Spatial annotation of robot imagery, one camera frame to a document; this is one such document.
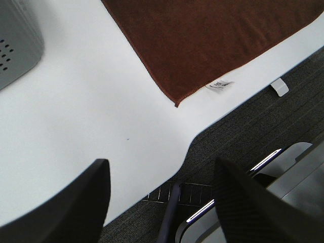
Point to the brown towel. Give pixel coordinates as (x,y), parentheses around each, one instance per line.
(185,45)

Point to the white table edge clip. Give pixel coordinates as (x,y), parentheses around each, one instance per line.
(280,87)

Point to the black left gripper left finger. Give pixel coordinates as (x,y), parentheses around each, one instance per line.
(76,214)

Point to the grey perforated laundry basket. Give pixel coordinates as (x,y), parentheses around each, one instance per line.
(22,43)

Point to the grey robot base platform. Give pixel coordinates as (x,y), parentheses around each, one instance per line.
(294,175)

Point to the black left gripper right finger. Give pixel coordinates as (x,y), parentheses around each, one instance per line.
(248,212)

